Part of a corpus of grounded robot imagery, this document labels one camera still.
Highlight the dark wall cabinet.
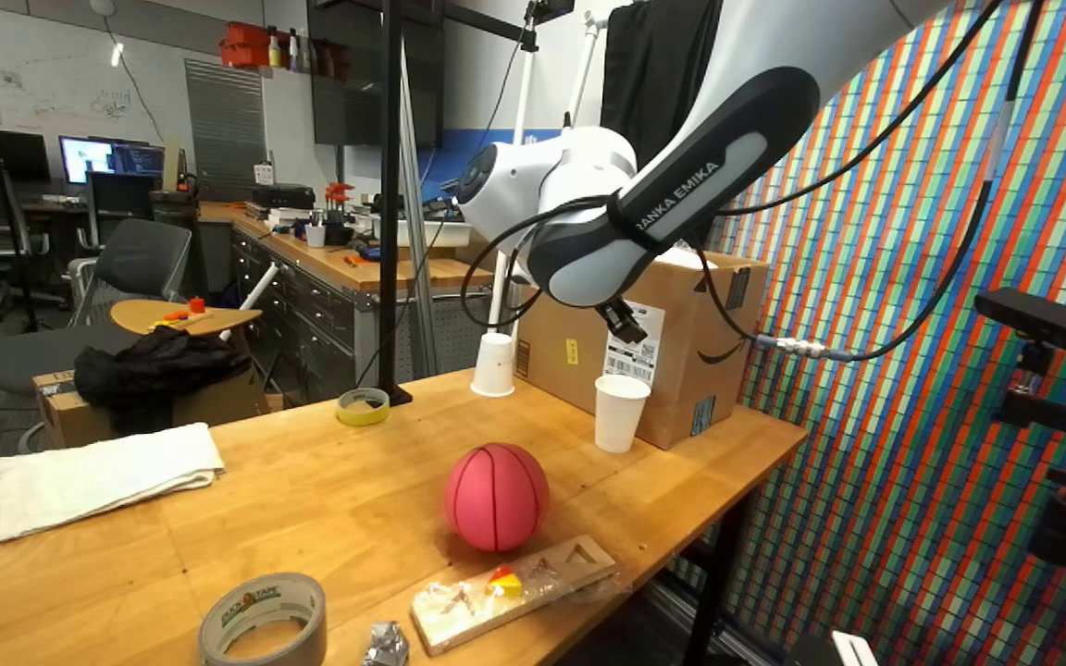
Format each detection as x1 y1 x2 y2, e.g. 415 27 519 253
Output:
304 0 445 150

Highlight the white paper cup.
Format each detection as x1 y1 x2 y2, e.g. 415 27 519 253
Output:
591 374 657 456

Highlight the black pole stand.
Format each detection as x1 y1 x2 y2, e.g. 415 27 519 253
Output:
379 0 415 412

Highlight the large Amazon cardboard box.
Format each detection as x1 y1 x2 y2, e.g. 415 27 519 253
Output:
516 236 776 450

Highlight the grey duct tape roll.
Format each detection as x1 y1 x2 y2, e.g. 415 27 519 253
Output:
198 569 329 666

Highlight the red toolbox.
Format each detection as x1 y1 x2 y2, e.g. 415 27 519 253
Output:
220 17 274 70

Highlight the lit computer monitor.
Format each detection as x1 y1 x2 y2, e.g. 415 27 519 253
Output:
55 132 166 190

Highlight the colourful striped backdrop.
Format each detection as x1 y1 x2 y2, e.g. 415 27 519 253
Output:
704 0 1066 666

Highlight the clear yellow tape roll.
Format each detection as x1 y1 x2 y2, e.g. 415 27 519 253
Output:
335 385 398 428

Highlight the white tapered cup stack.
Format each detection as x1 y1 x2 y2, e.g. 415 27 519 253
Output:
469 331 521 400

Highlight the grey office chair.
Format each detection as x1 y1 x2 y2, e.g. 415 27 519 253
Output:
67 215 198 331

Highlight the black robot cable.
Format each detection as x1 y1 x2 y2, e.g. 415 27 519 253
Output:
456 0 1054 368

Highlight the white folded towel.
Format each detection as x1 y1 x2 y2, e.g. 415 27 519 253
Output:
0 417 231 546

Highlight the black curtain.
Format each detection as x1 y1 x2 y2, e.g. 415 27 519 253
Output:
600 0 728 163

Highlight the small brown cardboard box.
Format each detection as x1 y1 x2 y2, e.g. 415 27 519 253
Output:
30 368 271 450

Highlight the black stereo camera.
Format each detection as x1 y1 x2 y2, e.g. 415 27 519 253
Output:
974 286 1066 359

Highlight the wooden workbench with drawers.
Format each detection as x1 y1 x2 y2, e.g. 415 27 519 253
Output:
198 201 498 403

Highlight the pink rubber basketball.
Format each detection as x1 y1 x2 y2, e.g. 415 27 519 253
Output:
441 439 551 556

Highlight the black bag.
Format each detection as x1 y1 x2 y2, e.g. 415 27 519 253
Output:
70 326 252 435

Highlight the wooden shape puzzle board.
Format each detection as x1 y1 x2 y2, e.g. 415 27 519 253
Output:
406 535 622 660

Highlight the small white tag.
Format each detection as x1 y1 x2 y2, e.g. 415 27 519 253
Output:
830 627 881 666

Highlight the white pole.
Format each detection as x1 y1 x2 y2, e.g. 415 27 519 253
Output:
487 49 542 339

